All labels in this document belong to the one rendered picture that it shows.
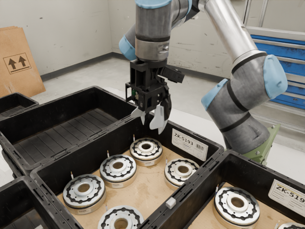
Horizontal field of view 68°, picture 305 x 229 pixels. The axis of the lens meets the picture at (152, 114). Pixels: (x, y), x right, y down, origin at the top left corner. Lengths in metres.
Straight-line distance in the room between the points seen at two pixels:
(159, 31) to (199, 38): 2.92
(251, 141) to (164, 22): 0.47
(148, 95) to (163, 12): 0.17
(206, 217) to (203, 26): 2.95
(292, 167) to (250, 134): 0.29
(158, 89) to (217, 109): 0.30
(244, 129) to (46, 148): 0.65
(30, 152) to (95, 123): 0.24
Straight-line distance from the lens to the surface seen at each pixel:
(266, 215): 0.65
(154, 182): 0.66
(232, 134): 0.79
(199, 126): 1.11
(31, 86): 3.28
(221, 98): 0.76
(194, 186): 0.52
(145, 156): 0.69
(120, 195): 0.63
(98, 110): 1.00
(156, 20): 0.47
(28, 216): 0.66
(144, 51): 0.49
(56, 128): 0.93
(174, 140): 0.72
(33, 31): 3.54
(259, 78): 0.72
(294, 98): 2.35
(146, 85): 0.51
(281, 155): 1.06
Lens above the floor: 1.32
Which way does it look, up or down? 32 degrees down
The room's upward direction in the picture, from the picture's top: straight up
